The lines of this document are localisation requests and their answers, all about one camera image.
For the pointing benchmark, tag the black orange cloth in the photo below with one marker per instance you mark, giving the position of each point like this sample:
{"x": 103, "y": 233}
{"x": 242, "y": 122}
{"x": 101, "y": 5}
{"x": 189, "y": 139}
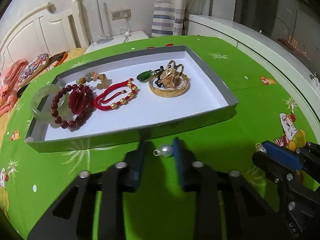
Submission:
{"x": 22, "y": 89}

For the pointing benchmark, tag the white window sill ledge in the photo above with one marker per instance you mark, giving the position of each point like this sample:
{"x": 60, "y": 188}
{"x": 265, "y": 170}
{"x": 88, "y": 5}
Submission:
{"x": 272, "y": 52}

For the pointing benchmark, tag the white bedside table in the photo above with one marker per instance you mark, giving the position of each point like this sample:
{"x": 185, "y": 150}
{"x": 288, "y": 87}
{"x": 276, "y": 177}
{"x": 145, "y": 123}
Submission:
{"x": 119, "y": 39}

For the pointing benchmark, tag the wall power socket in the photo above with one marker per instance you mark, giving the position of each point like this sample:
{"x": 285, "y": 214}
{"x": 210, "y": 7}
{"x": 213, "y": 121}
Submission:
{"x": 121, "y": 14}

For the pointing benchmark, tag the sailboat print curtain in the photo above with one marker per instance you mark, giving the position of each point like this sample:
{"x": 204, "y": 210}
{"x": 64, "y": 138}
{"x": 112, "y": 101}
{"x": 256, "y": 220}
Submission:
{"x": 168, "y": 17}

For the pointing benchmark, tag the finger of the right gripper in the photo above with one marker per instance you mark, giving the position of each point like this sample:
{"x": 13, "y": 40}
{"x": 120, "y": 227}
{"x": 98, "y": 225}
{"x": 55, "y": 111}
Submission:
{"x": 289, "y": 178}
{"x": 304, "y": 158}

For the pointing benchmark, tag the dark red flower ornament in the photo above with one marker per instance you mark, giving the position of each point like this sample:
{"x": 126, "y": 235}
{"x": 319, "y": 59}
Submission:
{"x": 80, "y": 99}

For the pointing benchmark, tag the white pearl with hook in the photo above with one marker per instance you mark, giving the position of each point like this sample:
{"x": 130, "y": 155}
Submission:
{"x": 165, "y": 150}

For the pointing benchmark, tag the grey white jewelry tray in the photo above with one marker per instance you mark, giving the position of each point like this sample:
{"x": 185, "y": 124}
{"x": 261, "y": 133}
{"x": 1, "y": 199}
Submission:
{"x": 206, "y": 101}

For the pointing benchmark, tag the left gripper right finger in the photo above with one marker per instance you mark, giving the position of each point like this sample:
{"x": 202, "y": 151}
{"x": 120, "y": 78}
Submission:
{"x": 226, "y": 205}

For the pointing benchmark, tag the pale green jade bangle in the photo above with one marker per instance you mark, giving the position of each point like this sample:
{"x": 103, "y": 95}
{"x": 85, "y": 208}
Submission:
{"x": 42, "y": 100}

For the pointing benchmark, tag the white charger with cable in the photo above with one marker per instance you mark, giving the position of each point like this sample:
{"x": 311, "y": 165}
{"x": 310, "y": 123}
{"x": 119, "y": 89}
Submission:
{"x": 125, "y": 32}

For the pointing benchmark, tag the white round pearl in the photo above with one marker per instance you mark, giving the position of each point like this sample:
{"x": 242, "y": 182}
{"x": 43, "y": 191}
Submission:
{"x": 260, "y": 148}

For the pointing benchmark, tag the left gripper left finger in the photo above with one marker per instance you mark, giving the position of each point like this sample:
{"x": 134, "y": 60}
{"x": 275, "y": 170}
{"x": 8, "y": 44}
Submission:
{"x": 71, "y": 215}

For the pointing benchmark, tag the green cartoon print cloth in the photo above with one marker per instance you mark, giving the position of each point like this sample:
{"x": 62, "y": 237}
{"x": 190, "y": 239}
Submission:
{"x": 159, "y": 209}

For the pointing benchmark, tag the folded pink blanket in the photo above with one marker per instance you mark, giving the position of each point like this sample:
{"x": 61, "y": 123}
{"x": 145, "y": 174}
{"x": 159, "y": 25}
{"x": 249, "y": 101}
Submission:
{"x": 9, "y": 86}

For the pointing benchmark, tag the patterned embroidered pillow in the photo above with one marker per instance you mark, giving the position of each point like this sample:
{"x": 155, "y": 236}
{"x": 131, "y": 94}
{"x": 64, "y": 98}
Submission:
{"x": 33, "y": 69}

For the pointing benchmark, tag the white wooden headboard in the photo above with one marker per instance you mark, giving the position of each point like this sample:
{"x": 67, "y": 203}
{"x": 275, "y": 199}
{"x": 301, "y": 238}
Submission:
{"x": 41, "y": 31}

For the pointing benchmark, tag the gold bangle with rings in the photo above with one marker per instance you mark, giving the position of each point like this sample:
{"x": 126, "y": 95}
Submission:
{"x": 169, "y": 82}

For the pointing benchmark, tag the white standing lamp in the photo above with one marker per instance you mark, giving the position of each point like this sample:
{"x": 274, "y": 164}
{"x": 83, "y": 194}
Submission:
{"x": 103, "y": 39}

